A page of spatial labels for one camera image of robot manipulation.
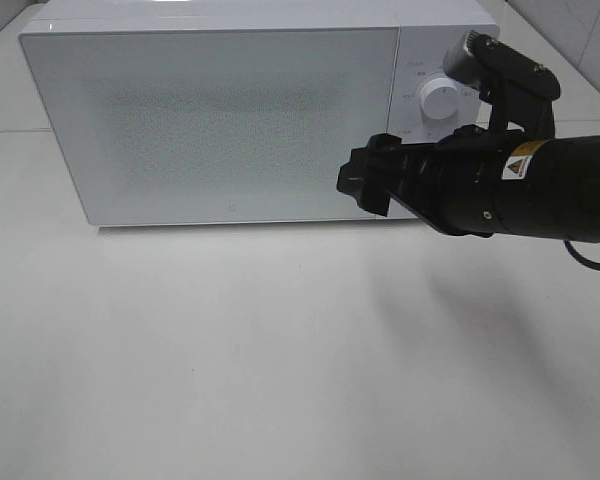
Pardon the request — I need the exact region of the white microwave oven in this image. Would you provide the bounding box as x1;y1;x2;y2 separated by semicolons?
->
18;0;501;232

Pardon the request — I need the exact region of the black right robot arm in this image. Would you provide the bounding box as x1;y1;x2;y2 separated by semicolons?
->
336;125;600;243

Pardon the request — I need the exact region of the white microwave door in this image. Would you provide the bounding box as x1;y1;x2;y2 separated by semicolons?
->
21;29;397;227

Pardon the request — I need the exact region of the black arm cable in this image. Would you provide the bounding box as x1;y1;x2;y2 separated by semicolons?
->
562;239;600;274

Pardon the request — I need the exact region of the white upper microwave knob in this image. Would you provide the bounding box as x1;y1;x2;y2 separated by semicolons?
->
417;75;460;121

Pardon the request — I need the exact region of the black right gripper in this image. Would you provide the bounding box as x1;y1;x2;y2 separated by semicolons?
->
336;125;525;235

